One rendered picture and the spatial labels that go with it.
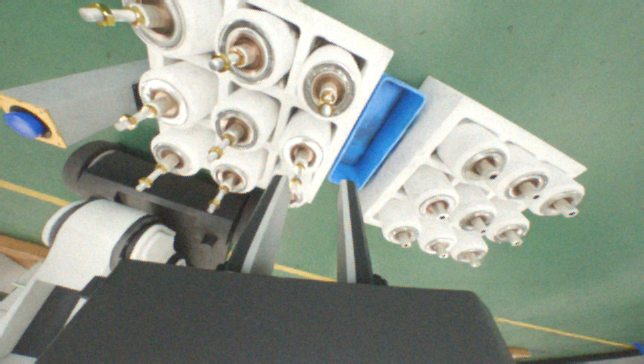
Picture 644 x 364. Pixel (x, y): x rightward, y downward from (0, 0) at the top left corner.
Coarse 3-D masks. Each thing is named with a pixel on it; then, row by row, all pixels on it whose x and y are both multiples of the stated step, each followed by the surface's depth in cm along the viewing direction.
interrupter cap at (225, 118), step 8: (224, 112) 29; (232, 112) 29; (240, 112) 29; (216, 120) 30; (224, 120) 30; (232, 120) 30; (240, 120) 30; (248, 120) 30; (216, 128) 31; (224, 128) 31; (248, 128) 31; (256, 128) 31; (248, 136) 32; (256, 136) 32; (232, 144) 33; (240, 144) 33; (248, 144) 33; (256, 144) 33
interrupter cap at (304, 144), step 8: (296, 136) 31; (304, 136) 31; (288, 144) 32; (296, 144) 32; (304, 144) 32; (312, 144) 32; (288, 152) 33; (296, 152) 34; (312, 152) 33; (320, 152) 33; (288, 160) 35; (312, 160) 34; (320, 160) 34; (312, 168) 35
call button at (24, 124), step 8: (16, 112) 24; (8, 120) 24; (16, 120) 24; (24, 120) 24; (32, 120) 25; (16, 128) 24; (24, 128) 24; (32, 128) 25; (40, 128) 26; (32, 136) 25
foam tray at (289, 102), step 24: (240, 0) 26; (264, 0) 26; (288, 0) 26; (312, 24) 27; (336, 24) 27; (312, 48) 36; (360, 48) 29; (384, 48) 29; (216, 72) 32; (288, 72) 41; (360, 72) 35; (288, 96) 34; (360, 96) 33; (288, 120) 41; (336, 120) 37; (216, 144) 42; (264, 144) 41; (336, 144) 40; (264, 168) 52; (312, 192) 50
